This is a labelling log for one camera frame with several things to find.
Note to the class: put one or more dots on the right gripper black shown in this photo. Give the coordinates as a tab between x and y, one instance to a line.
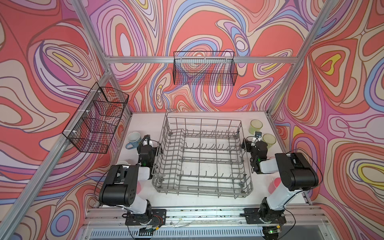
250	144

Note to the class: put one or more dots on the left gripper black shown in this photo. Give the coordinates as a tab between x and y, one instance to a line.
145	144

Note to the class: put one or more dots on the green glass cup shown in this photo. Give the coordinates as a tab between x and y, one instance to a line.
269	139
255	126

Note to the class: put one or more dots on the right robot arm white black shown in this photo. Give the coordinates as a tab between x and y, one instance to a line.
296	175

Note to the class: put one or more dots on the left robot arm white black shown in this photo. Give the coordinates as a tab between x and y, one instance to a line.
120	186

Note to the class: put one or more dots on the blue floral ceramic mug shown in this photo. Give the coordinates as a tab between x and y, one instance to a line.
134	139

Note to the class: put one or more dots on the light blue mug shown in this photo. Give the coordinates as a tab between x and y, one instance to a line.
122	163

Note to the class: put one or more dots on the pink plastic cup right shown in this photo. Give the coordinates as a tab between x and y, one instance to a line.
273	185

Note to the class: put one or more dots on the grey wire dish rack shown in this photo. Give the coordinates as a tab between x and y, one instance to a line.
202	156

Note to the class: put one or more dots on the black wire basket left wall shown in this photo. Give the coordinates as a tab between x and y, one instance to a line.
99	116

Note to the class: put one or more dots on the black wire basket wall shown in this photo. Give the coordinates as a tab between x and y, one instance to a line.
208	68
99	116

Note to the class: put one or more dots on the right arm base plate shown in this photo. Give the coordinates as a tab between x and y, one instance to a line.
269	217

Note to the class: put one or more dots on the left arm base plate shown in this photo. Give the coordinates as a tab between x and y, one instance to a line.
154	218

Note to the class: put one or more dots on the aluminium frame rails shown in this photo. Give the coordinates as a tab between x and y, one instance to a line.
54	52

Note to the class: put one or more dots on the black wire basket back wall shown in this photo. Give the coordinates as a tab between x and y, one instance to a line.
208	68

